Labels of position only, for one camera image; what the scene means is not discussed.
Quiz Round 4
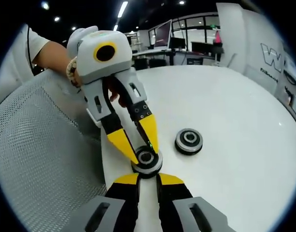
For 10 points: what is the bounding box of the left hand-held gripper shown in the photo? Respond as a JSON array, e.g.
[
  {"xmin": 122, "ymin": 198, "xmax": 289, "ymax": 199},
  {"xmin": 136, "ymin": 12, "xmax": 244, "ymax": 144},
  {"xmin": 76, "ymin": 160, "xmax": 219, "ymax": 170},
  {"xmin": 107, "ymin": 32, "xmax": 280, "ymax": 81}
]
[{"xmin": 66, "ymin": 26, "xmax": 161, "ymax": 164}]

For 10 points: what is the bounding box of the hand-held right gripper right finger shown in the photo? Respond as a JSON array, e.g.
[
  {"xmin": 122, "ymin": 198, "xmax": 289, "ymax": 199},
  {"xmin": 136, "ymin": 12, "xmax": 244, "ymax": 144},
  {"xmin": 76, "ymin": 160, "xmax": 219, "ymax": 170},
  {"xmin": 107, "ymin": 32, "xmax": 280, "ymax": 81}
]
[{"xmin": 156, "ymin": 173, "xmax": 237, "ymax": 232}]

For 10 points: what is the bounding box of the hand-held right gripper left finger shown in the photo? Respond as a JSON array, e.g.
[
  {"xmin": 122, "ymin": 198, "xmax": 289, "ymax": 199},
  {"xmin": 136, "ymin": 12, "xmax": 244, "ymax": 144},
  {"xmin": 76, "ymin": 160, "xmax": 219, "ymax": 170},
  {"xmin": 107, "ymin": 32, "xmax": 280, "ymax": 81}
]
[{"xmin": 72, "ymin": 173, "xmax": 141, "ymax": 232}]

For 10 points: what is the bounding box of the black rubber ring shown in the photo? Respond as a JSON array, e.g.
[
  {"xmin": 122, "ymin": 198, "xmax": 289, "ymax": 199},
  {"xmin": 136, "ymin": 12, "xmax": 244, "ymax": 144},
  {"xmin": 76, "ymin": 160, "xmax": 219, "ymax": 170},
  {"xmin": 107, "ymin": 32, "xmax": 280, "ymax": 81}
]
[
  {"xmin": 174, "ymin": 139, "xmax": 203, "ymax": 156},
  {"xmin": 131, "ymin": 164, "xmax": 163, "ymax": 180}
]

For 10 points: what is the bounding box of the metal wheel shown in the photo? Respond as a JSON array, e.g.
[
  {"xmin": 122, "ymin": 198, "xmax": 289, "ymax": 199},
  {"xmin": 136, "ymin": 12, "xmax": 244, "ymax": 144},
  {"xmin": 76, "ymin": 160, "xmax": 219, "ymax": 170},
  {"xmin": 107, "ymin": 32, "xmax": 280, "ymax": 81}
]
[
  {"xmin": 174, "ymin": 128, "xmax": 204, "ymax": 155},
  {"xmin": 130, "ymin": 146, "xmax": 164, "ymax": 179}
]

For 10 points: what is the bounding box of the person's left forearm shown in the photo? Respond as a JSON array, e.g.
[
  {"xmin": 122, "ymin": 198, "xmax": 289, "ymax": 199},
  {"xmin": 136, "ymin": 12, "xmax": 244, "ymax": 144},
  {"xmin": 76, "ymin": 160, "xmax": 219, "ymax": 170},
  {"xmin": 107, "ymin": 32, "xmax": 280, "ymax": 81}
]
[{"xmin": 31, "ymin": 40, "xmax": 77, "ymax": 74}]

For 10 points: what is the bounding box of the black office chair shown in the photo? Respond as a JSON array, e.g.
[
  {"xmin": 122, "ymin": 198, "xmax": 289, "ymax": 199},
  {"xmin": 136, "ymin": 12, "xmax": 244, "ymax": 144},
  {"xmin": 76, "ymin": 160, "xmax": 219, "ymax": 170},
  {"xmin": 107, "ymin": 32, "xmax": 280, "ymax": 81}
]
[
  {"xmin": 134, "ymin": 58, "xmax": 148, "ymax": 71},
  {"xmin": 149, "ymin": 59, "xmax": 167, "ymax": 69}
]

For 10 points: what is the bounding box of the large computer monitor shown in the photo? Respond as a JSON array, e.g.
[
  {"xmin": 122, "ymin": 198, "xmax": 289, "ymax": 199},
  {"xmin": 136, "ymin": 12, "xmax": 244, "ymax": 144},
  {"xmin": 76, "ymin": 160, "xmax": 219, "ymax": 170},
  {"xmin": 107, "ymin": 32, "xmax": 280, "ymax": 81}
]
[{"xmin": 154, "ymin": 19, "xmax": 173, "ymax": 49}]

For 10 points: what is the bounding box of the white office desk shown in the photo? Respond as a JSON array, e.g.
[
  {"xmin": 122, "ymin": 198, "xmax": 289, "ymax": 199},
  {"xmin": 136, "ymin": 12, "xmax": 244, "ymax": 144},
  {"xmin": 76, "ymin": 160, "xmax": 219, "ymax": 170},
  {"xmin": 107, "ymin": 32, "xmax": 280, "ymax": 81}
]
[{"xmin": 132, "ymin": 47, "xmax": 226, "ymax": 66}]

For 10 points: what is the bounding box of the small black monitor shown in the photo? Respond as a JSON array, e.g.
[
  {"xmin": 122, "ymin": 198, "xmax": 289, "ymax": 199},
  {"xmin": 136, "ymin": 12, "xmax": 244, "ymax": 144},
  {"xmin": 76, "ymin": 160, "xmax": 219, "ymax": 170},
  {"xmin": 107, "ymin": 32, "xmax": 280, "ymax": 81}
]
[{"xmin": 170, "ymin": 37, "xmax": 187, "ymax": 50}]

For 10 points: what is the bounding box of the grey mesh chair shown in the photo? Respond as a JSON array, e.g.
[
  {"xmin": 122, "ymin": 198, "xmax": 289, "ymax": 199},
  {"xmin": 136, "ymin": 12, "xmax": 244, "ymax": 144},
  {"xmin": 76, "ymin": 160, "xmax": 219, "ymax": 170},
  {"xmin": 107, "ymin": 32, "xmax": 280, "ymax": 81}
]
[{"xmin": 0, "ymin": 70, "xmax": 109, "ymax": 232}]

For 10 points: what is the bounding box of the white round table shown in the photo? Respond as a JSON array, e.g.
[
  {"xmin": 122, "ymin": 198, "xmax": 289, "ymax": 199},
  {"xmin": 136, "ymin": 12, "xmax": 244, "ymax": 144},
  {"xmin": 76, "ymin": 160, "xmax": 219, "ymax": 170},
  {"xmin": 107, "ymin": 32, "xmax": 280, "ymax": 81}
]
[{"xmin": 99, "ymin": 65, "xmax": 296, "ymax": 232}]

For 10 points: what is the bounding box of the person's body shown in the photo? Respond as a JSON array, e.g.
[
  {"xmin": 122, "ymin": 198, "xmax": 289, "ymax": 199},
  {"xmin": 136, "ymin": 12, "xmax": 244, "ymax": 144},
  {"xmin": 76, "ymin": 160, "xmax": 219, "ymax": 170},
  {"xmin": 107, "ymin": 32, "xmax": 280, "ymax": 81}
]
[{"xmin": 0, "ymin": 24, "xmax": 52, "ymax": 90}]

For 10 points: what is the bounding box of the pink object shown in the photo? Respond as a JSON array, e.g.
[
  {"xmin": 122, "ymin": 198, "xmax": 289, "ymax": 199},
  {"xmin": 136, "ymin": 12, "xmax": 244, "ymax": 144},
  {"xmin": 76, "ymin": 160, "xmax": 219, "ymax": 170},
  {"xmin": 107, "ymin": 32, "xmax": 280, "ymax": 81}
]
[{"xmin": 214, "ymin": 30, "xmax": 223, "ymax": 46}]

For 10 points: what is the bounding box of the white printed panel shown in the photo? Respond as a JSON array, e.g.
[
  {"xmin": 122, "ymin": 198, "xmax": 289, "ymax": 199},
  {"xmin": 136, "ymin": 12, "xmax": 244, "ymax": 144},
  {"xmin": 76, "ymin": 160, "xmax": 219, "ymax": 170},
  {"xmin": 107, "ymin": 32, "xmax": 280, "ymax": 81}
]
[{"xmin": 216, "ymin": 2, "xmax": 296, "ymax": 95}]

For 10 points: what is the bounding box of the beaded bracelet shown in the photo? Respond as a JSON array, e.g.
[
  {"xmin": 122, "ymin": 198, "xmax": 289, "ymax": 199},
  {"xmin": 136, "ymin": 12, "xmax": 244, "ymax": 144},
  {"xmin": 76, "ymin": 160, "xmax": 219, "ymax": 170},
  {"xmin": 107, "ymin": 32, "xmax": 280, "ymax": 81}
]
[{"xmin": 66, "ymin": 57, "xmax": 82, "ymax": 88}]

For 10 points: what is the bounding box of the black neck cord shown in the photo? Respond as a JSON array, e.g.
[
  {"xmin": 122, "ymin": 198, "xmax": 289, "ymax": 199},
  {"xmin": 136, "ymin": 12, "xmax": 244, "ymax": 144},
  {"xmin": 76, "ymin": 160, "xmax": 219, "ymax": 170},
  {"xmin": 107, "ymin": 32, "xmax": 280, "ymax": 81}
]
[{"xmin": 27, "ymin": 26, "xmax": 35, "ymax": 76}]

